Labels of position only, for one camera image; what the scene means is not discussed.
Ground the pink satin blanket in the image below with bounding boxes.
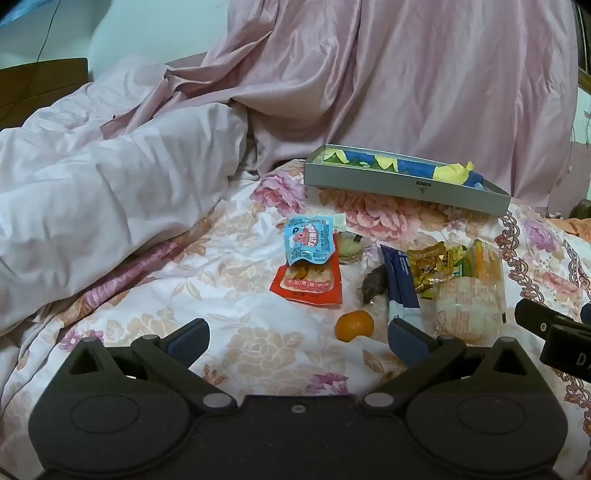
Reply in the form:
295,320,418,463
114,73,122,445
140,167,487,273
111,0,580,208

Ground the clear round biscuit packet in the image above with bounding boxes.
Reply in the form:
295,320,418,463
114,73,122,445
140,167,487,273
337,231,370,266

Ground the wooden headboard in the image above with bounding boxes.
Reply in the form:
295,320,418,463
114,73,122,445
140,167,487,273
0,58,89,130

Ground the red tofu skewer packet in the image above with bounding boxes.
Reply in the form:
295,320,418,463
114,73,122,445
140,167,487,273
270,213,347,306

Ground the orange cloth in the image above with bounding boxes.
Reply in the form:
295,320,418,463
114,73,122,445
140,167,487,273
549,216,591,237

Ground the blue snack packet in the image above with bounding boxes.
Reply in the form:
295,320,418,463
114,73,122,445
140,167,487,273
283,215,336,268

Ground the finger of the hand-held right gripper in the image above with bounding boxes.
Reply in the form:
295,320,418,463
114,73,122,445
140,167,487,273
514,298,575,341

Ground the orange mandarin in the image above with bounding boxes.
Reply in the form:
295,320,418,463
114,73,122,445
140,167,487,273
335,310,375,343

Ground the grey box with painted lining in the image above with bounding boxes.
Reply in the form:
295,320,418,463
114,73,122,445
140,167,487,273
304,144,512,216

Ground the yellow-green snack packet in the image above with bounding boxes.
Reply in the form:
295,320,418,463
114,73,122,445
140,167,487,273
444,246,468,275

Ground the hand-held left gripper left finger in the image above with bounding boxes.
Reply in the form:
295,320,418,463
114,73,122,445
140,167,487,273
68,318,238,413

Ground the dark blue stick packet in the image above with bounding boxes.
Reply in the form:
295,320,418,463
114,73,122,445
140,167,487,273
379,244,423,330

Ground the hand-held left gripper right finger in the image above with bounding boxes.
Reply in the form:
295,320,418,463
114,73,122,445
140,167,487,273
359,318,528,413

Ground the floral bedsheet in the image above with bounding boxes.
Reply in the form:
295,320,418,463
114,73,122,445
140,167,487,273
0,159,591,462

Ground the clear rice cracker packet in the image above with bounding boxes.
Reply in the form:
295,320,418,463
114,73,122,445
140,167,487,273
431,272,507,344

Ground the dried fish packet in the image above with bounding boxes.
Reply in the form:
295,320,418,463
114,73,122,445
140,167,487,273
358,265,391,305

